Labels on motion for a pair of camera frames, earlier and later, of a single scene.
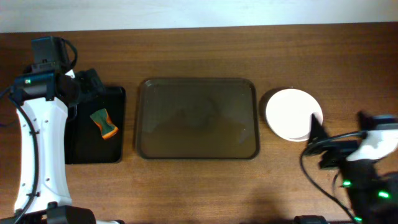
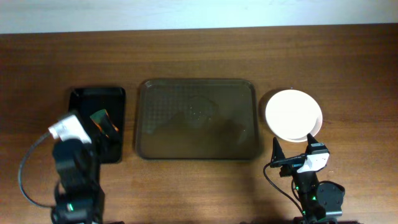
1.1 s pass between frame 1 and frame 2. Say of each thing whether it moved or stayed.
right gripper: moved
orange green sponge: stayed
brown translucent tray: stayed
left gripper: moved
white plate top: stayed
